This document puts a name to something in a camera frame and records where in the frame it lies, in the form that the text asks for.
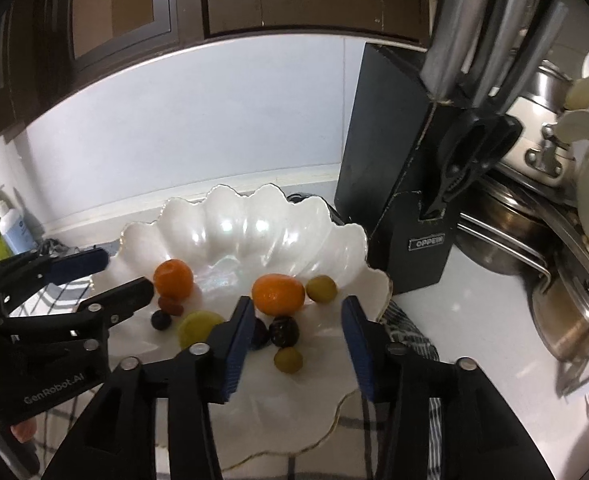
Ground red date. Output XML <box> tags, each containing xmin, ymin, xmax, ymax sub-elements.
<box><xmin>157</xmin><ymin>295</ymin><xmax>184</xmax><ymax>317</ymax></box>

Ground brown wall cabinet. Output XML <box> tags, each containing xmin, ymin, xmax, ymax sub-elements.
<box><xmin>0</xmin><ymin>0</ymin><xmax>455</xmax><ymax>146</ymax></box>

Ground person's left hand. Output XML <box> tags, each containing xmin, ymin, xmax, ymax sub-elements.
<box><xmin>0</xmin><ymin>412</ymin><xmax>39</xmax><ymax>445</ymax></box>

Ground black knife block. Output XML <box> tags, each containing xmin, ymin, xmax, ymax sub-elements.
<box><xmin>335</xmin><ymin>42</ymin><xmax>520</xmax><ymax>295</ymax></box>

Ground orange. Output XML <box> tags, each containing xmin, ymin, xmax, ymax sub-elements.
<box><xmin>252</xmin><ymin>273</ymin><xmax>306</xmax><ymax>317</ymax></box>
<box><xmin>153</xmin><ymin>259</ymin><xmax>195</xmax><ymax>299</ymax></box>

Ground black scissors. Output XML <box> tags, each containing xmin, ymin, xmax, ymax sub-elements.
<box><xmin>425</xmin><ymin>110</ymin><xmax>523</xmax><ymax>221</ymax></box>

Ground large yellow-green fruit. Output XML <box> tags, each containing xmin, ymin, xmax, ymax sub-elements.
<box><xmin>177</xmin><ymin>311</ymin><xmax>225</xmax><ymax>351</ymax></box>

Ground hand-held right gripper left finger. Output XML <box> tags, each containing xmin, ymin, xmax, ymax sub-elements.
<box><xmin>42</xmin><ymin>296</ymin><xmax>256</xmax><ymax>480</ymax></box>

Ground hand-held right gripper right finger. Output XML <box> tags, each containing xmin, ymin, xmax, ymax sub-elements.
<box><xmin>341</xmin><ymin>296</ymin><xmax>558</xmax><ymax>480</ymax></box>

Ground steel handle knife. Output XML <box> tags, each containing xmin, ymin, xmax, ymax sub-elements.
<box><xmin>419</xmin><ymin>0</ymin><xmax>505</xmax><ymax>103</ymax></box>
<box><xmin>469</xmin><ymin>0</ymin><xmax>543</xmax><ymax>106</ymax></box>
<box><xmin>492</xmin><ymin>0</ymin><xmax>570</xmax><ymax>111</ymax></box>

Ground blue hand soap pump bottle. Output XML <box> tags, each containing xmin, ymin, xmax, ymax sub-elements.
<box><xmin>0</xmin><ymin>185</ymin><xmax>38</xmax><ymax>256</ymax></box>

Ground small yellow-green fruit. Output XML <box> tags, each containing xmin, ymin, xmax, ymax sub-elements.
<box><xmin>307</xmin><ymin>275</ymin><xmax>338</xmax><ymax>304</ymax></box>
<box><xmin>273</xmin><ymin>347</ymin><xmax>304</xmax><ymax>375</ymax></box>

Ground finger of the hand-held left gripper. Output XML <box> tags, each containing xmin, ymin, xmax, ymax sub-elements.
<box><xmin>0</xmin><ymin>276</ymin><xmax>154</xmax><ymax>345</ymax></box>
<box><xmin>0</xmin><ymin>247</ymin><xmax>110</xmax><ymax>311</ymax></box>

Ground large steel pot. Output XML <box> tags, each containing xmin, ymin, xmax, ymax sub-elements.
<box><xmin>527</xmin><ymin>205</ymin><xmax>589</xmax><ymax>366</ymax></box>

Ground black white checkered cloth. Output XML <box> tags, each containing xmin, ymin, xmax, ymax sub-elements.
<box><xmin>24</xmin><ymin>192</ymin><xmax>445</xmax><ymax>480</ymax></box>

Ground cream pot with steel lid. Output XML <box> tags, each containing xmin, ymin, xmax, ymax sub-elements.
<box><xmin>495</xmin><ymin>60</ymin><xmax>583</xmax><ymax>181</ymax></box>

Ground white scalloped bowl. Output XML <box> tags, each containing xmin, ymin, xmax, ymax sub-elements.
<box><xmin>105</xmin><ymin>184</ymin><xmax>393</xmax><ymax>473</ymax></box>

